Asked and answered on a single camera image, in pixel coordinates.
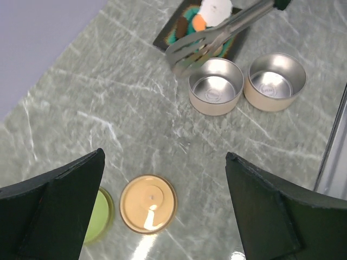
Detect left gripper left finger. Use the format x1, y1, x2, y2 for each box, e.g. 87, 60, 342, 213
1, 148, 105, 259

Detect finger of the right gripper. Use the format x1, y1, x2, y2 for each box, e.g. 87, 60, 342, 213
273, 0, 291, 11

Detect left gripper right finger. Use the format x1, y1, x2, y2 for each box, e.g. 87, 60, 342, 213
226, 152, 346, 259

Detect metal tongs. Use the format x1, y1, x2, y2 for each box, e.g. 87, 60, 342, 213
165, 1, 275, 77

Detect steel lunch tin front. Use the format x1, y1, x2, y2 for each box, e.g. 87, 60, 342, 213
243, 53, 307, 112

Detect steel lunch tin near tray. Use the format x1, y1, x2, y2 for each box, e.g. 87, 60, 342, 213
188, 57, 245, 116

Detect green round lid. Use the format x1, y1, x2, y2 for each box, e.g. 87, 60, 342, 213
83, 187, 114, 244

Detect white egg piece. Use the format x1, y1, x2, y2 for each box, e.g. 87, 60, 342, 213
198, 0, 233, 27

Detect orange salmon piece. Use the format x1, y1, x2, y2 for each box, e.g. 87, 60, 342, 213
192, 14, 206, 31

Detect black teal square tray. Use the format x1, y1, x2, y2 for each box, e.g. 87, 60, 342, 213
153, 1, 250, 61

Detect tan round lid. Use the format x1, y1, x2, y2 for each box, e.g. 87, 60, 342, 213
119, 175, 178, 235

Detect aluminium rail frame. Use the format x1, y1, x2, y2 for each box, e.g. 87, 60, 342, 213
314, 91, 347, 200

